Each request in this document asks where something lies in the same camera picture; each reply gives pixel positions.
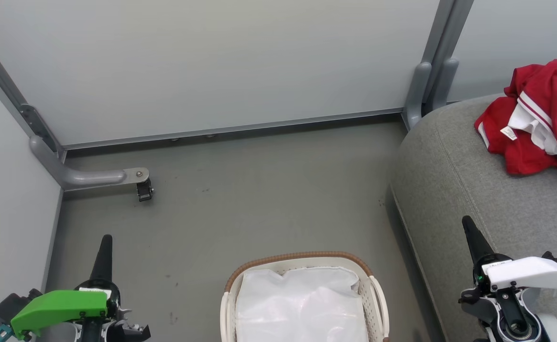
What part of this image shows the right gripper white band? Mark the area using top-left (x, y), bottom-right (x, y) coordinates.
top-left (462, 215), bottom-right (557, 296)

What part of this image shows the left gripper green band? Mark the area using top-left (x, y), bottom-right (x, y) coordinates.
top-left (10, 234), bottom-right (121, 341)

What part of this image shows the red and white garment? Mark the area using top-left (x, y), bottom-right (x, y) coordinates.
top-left (474, 59), bottom-right (557, 177)

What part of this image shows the cream laundry basket with woven rim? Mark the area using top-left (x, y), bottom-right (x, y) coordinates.
top-left (219, 251), bottom-right (391, 342)

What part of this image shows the grey fabric sofa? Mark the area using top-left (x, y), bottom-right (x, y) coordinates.
top-left (389, 93), bottom-right (557, 342)

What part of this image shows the black caster wheel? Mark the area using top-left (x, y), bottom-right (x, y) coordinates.
top-left (136, 179), bottom-right (155, 202)

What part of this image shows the grey partition foot with caster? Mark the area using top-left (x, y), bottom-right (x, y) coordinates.
top-left (28, 135), bottom-right (151, 192)

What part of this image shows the grey partition base rail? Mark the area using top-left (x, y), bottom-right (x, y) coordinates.
top-left (62, 108), bottom-right (405, 151)

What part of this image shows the grey partition corner post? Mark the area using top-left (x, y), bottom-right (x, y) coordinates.
top-left (0, 24), bottom-right (66, 160)

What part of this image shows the grey partition upright post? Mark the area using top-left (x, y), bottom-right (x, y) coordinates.
top-left (421, 0), bottom-right (474, 67)

